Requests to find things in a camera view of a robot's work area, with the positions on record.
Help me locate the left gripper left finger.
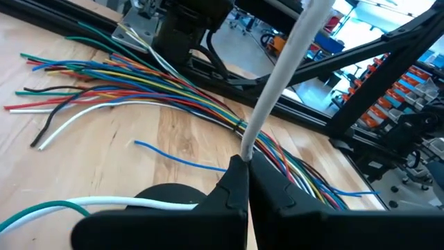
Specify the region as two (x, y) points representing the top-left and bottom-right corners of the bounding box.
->
(71, 154), (250, 250)

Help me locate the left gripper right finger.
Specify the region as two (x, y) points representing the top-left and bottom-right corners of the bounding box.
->
(248, 151), (444, 250)

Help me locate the thin green wire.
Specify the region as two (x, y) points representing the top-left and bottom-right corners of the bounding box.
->
(0, 200), (92, 233)

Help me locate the white cable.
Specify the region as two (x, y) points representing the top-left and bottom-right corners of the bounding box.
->
(0, 0), (336, 237)

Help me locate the rack with orange bins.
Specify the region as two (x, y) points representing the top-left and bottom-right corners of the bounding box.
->
(359, 51), (444, 131)

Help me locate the loose blue wire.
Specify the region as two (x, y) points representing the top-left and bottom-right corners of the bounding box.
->
(133, 140), (228, 174)

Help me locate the bundle of coloured wires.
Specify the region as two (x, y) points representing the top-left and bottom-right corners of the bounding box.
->
(3, 22), (381, 212)

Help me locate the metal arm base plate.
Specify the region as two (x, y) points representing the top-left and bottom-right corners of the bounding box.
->
(111, 6), (164, 55)

